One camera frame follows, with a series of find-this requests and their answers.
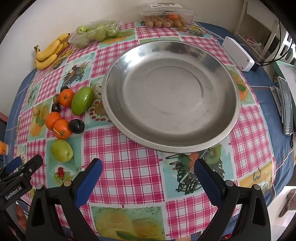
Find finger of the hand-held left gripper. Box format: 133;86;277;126
3;154;44;184
0;156;23;178

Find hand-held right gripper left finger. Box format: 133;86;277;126
25;158;103;241

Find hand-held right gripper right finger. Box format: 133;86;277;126
194;159;271;241

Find orange tangerine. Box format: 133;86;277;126
53;119;72;140
59;89;75;107
45;112;62;131

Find green mango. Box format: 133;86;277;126
71;87;94;115

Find large steel bowl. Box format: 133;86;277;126
102;40;241;153

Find pile of small green fruits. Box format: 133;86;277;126
77;22;120;42

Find orange cup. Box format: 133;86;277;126
0;141;10;156

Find pink checkered fruit-print tablecloth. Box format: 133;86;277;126
14;21;277;241

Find smartphone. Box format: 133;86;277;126
277;76;295;135

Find bunch of yellow bananas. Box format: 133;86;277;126
34;33;70;70

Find checkered picture tablecloth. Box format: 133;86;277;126
6;21;296;241

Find white rectangular device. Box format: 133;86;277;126
222;36;255;71

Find clear plastic bag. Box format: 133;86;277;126
68;20;121;48

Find pale green box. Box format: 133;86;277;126
273;61;296;78

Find white shelf rack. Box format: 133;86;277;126
235;0;281;59

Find pile of brown longans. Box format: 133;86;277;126
145;14;185;28

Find clear plastic clamshell box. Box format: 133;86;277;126
139;2;196;28

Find white cable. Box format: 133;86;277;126
201;25;225;40

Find black cables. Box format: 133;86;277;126
260;21;292;66

